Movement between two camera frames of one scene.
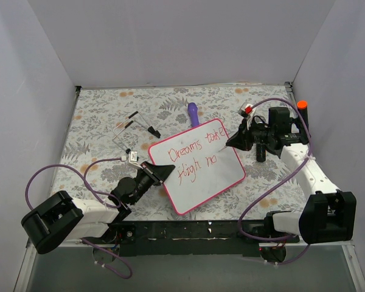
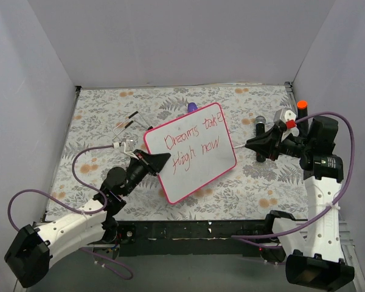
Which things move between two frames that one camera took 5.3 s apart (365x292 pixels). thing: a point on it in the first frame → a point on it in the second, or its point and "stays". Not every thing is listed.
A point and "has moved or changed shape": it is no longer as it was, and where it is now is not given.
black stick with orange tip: (302, 109) stays
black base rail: (188, 238) stays
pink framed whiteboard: (205, 165) has moved or changed shape
